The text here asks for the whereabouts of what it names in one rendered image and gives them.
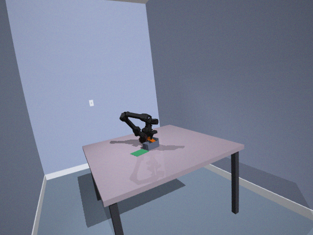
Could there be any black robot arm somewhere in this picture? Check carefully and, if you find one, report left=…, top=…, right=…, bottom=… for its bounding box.
left=119, top=111, right=158, bottom=138

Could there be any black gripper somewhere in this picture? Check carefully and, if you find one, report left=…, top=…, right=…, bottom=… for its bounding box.
left=145, top=125, right=157, bottom=139

